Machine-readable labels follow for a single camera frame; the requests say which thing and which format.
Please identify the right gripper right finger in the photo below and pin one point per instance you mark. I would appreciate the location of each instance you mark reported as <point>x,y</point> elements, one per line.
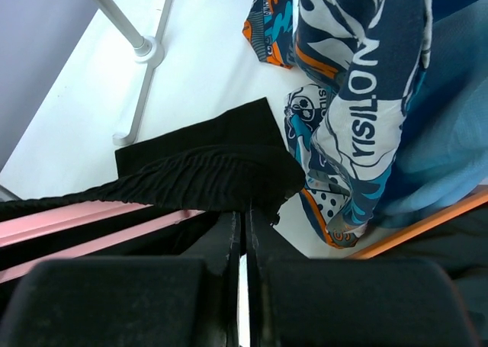
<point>298,301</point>

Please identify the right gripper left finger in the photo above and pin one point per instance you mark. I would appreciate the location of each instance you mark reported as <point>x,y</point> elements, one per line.
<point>184,294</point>

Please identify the black shorts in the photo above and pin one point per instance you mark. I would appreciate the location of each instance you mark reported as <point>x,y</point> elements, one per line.
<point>232,162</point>

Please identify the dark navy shorts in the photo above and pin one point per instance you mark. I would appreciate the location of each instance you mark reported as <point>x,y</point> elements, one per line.
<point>460,248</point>

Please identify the pink plastic hanger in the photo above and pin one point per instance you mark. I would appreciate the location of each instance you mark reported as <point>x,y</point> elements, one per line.
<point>89,228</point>

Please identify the colourful patterned shorts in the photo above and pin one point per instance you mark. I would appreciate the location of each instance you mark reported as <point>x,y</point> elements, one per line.
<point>365,60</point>

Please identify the light blue shorts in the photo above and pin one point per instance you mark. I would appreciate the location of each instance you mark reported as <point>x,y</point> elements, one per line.
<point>443,151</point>

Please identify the orange plastic basket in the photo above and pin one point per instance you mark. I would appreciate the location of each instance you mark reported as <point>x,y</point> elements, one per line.
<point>478,198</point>

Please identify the white clothes rack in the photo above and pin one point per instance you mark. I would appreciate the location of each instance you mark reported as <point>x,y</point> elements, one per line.
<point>142,23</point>

